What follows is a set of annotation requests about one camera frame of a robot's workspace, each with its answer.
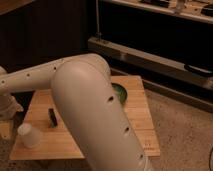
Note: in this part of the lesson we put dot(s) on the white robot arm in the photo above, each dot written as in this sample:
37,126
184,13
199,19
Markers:
84,97

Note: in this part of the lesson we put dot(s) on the black eraser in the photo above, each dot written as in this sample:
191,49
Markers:
52,117

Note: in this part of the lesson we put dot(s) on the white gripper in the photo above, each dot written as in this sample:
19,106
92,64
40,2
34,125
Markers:
9,107

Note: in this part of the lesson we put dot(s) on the black handle on shelf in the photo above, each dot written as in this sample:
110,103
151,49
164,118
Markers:
198,71

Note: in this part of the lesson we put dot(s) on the white ceramic cup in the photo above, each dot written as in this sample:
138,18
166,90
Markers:
30,135

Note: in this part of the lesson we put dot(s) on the thin metal pole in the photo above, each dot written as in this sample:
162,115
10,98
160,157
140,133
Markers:
98,33

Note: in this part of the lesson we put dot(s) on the wooden board table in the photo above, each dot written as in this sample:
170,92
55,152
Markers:
57,143

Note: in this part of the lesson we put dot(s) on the green bowl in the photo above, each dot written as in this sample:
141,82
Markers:
121,92

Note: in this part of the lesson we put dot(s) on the grey metal shelf rail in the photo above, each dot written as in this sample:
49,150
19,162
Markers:
149,61

